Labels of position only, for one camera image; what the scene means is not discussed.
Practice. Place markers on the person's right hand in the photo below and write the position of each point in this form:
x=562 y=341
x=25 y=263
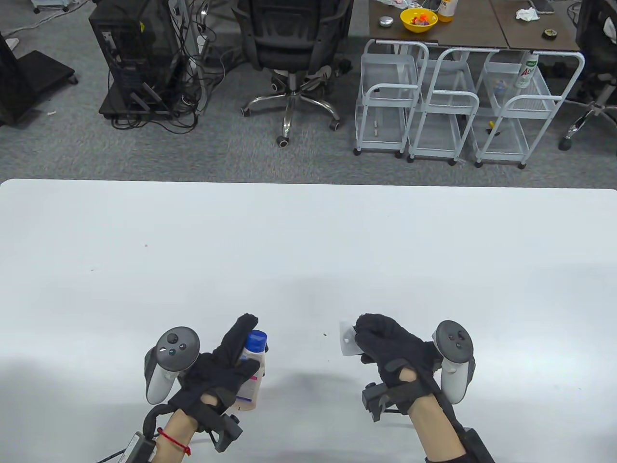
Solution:
x=405 y=352

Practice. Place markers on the person's left hand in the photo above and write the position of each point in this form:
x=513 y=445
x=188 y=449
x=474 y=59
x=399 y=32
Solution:
x=207 y=376

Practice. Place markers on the person's left thumb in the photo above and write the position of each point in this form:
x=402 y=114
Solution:
x=248 y=369

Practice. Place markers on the person's right thumb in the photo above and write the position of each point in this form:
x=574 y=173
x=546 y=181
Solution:
x=370 y=358

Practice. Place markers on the beige bottle with blue cap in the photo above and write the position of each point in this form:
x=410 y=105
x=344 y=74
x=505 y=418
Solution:
x=250 y=398

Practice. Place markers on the small white card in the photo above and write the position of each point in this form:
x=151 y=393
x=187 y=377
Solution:
x=346 y=340

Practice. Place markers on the black forearm pack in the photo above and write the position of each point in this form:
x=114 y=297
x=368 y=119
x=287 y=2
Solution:
x=475 y=446

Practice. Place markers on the person's left forearm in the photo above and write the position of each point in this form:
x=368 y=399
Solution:
x=176 y=439

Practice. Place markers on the person's right forearm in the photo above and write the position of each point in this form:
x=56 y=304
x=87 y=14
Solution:
x=436 y=429

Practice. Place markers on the grey white left controller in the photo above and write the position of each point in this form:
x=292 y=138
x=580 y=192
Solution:
x=168 y=352

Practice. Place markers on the grey white controller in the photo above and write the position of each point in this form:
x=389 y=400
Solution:
x=454 y=352
x=168 y=352

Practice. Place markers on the grey white right controller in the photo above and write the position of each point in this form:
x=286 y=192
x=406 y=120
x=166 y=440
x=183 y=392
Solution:
x=454 y=352

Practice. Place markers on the white power strip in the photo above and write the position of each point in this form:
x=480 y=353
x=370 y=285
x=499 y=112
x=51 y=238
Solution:
x=201 y=62

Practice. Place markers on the black mesh office chair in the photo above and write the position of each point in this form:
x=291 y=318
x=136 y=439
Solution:
x=294 y=43

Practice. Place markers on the white bottle with green label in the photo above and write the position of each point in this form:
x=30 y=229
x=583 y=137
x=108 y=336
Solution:
x=526 y=72

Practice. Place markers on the black computer tower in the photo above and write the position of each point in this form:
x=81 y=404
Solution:
x=135 y=53

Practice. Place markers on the grey round puck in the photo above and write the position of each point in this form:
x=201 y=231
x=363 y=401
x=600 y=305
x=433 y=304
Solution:
x=386 y=21

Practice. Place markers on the yellow bowl of sweets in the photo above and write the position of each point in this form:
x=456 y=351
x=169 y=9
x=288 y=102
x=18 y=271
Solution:
x=418 y=20

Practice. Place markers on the brown desk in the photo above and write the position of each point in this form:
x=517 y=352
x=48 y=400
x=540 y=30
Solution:
x=462 y=29
x=535 y=34

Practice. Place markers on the orange juice bottle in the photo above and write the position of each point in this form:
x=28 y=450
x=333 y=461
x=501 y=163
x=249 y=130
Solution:
x=447 y=10

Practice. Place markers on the black rolling stand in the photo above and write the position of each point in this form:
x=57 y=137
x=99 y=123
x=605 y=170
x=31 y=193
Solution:
x=29 y=82

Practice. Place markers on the crumpled white tissue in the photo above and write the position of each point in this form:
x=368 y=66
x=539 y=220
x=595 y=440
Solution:
x=528 y=14

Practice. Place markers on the dark phone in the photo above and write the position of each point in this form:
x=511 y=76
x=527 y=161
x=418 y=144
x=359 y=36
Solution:
x=543 y=5

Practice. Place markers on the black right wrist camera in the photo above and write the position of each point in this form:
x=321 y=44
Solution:
x=378 y=400

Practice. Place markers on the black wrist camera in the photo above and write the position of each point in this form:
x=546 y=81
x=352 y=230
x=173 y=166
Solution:
x=224 y=429
x=378 y=400

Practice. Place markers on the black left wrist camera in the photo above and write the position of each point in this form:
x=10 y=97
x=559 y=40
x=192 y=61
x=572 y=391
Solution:
x=224 y=429

